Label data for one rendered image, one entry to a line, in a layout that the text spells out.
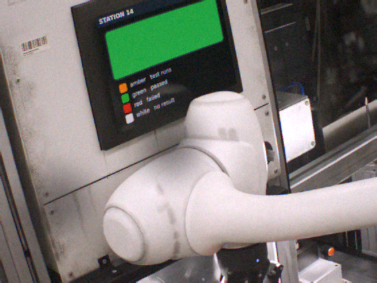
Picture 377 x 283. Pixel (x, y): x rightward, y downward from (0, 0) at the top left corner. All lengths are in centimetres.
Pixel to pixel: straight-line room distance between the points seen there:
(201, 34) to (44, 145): 28
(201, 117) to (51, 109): 20
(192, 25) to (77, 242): 34
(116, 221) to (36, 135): 17
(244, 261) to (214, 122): 21
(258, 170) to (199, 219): 18
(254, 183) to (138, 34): 25
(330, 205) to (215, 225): 13
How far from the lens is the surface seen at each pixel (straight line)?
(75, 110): 102
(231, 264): 111
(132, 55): 104
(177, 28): 108
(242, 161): 102
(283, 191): 123
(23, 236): 104
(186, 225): 90
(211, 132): 102
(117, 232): 91
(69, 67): 101
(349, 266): 189
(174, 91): 108
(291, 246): 135
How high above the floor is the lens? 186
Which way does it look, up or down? 19 degrees down
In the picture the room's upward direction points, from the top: 11 degrees counter-clockwise
